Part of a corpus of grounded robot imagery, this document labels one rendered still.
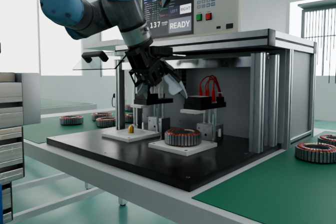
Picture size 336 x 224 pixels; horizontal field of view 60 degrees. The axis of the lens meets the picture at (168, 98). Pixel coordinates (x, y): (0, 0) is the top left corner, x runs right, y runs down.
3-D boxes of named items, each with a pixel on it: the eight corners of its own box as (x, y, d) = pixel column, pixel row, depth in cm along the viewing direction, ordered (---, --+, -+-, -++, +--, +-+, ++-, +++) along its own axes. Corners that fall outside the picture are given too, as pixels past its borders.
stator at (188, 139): (184, 149, 81) (184, 136, 81) (157, 142, 89) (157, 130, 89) (208, 142, 89) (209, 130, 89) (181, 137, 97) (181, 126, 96)
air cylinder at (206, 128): (214, 142, 95) (215, 125, 95) (196, 138, 100) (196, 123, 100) (223, 139, 99) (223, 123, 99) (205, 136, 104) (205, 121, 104)
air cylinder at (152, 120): (161, 132, 111) (161, 118, 111) (147, 130, 117) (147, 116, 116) (170, 130, 115) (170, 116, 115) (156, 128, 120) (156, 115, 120)
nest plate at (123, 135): (128, 142, 95) (128, 138, 95) (101, 136, 105) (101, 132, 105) (160, 135, 106) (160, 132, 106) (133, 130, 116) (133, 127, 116)
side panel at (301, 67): (287, 150, 94) (290, 49, 91) (277, 148, 96) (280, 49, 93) (313, 136, 114) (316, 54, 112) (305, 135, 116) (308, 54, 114)
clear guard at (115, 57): (114, 69, 84) (114, 48, 84) (72, 70, 100) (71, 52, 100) (185, 70, 108) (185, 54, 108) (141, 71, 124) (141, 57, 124)
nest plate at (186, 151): (186, 156, 78) (186, 151, 78) (148, 147, 88) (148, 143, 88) (217, 146, 89) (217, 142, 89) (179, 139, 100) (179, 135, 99)
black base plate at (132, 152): (189, 192, 60) (189, 181, 59) (46, 143, 103) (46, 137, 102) (279, 149, 94) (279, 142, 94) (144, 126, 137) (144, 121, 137)
